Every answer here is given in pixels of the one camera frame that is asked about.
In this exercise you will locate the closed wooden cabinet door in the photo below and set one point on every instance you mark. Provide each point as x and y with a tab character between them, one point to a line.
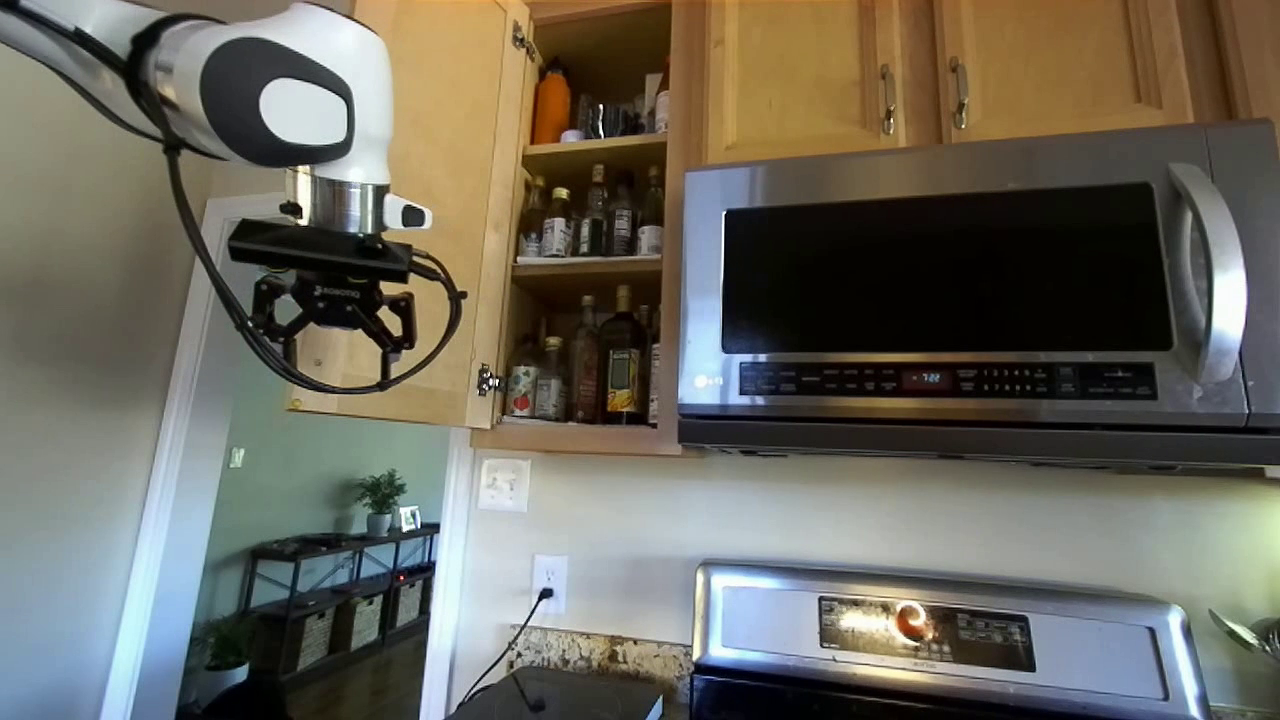
1060	60
800	70

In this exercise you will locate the small clear bottle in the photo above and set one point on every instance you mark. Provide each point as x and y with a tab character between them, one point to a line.
532	235

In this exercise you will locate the brown bottle with red label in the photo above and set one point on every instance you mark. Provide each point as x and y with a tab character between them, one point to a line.
585	380

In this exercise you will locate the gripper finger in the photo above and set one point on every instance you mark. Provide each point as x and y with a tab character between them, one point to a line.
268	308
405	325

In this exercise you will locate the white wall socket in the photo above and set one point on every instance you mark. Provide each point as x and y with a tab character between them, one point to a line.
550	575

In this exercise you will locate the row of wicker baskets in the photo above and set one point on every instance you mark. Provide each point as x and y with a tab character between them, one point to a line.
355	622

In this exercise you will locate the stove knob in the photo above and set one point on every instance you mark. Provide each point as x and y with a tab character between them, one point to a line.
911	621

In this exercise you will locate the white light switch plate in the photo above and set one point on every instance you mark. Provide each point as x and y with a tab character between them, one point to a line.
504	485

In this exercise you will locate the orange bottle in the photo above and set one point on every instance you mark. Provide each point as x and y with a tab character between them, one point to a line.
551	105

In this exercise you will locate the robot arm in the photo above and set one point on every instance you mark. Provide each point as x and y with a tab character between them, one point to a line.
300	100

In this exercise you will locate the small bottle with gold cap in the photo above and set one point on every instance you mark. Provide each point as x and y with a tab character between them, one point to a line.
550	390

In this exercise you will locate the small picture frame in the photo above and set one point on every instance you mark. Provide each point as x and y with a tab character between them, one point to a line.
410	518

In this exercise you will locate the stainless steel microwave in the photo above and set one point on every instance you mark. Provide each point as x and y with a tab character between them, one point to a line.
960	400

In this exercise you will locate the microwave door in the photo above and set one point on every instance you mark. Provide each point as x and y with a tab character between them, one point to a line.
940	270

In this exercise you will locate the black metal shelf unit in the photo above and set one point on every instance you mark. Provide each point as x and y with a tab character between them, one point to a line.
300	548

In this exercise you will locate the small wall switch plate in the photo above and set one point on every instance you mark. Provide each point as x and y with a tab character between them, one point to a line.
236	457

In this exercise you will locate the large potted plant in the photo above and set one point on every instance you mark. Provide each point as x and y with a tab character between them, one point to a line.
225	645

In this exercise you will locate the dark glass bottle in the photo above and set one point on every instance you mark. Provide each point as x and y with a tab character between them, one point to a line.
623	225

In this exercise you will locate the tall clear glass bottle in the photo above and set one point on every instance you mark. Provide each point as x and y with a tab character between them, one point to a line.
593	225

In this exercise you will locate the stainless steel stove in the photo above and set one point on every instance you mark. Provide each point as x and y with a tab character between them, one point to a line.
780	640

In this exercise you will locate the open wooden cabinet door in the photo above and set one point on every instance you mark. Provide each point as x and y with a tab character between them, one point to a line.
450	150

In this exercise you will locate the wooden cabinet over microwave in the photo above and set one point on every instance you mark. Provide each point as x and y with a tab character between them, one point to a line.
920	60

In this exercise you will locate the large dark oil bottle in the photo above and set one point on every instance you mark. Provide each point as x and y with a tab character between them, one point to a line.
623	380

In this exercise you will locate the metal spoon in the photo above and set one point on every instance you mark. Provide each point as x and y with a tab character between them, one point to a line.
1235	632

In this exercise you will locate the wooden wall cabinet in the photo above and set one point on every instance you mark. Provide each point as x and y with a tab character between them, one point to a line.
600	440

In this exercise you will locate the slim dark bottle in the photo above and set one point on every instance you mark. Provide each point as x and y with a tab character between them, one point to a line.
654	380

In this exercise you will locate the small potted plant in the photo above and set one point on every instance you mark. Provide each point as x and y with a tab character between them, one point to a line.
379	495

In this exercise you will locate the dark bottle with white label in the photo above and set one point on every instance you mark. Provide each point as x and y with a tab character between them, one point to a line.
651	225

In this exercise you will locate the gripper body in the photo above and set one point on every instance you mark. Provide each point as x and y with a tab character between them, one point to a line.
338	300

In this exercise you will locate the group of metal cups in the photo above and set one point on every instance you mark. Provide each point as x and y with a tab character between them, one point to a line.
605	120

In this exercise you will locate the flat black device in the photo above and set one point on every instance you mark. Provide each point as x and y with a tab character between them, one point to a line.
580	695

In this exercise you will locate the round tin with red print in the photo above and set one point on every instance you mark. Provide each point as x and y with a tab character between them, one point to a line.
521	390

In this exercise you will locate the dark bottle with yellow cap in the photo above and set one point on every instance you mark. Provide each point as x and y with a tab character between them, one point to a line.
557	232

